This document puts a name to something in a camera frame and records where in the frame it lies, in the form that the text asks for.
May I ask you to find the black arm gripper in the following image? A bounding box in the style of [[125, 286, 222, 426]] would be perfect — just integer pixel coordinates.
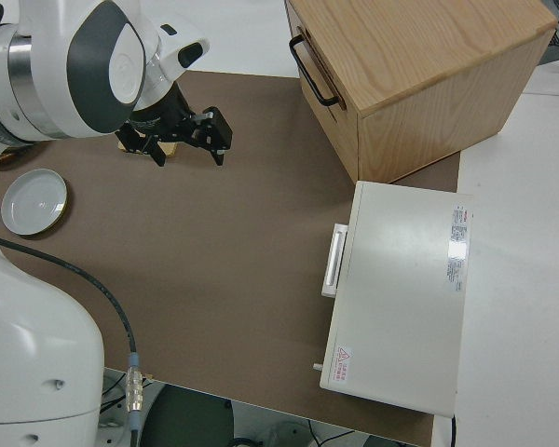
[[115, 87, 234, 168]]

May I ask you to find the gray round plate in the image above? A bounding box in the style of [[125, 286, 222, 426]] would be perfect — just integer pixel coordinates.
[[0, 168, 71, 237]]

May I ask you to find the wooden mug stand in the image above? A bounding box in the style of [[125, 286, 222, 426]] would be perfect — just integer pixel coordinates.
[[116, 141, 179, 158]]

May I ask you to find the brown table mat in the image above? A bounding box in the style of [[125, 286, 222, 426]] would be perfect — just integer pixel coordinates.
[[0, 70, 462, 447]]

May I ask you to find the wooden drawer cabinet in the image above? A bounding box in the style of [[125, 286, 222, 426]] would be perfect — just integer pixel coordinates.
[[283, 0, 558, 185]]

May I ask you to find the white toaster oven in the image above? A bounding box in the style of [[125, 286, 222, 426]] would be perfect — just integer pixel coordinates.
[[319, 180, 474, 418]]

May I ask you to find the black drawer handle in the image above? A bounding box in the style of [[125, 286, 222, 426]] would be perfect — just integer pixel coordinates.
[[288, 35, 341, 107]]

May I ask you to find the thick black cable silver connector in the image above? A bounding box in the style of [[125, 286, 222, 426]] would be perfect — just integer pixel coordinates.
[[0, 234, 146, 447]]

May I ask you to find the white oven door handle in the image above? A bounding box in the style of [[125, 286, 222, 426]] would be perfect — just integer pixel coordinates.
[[320, 223, 350, 299]]

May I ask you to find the dark round base plate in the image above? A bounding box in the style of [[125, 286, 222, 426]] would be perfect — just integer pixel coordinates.
[[139, 384, 235, 447]]

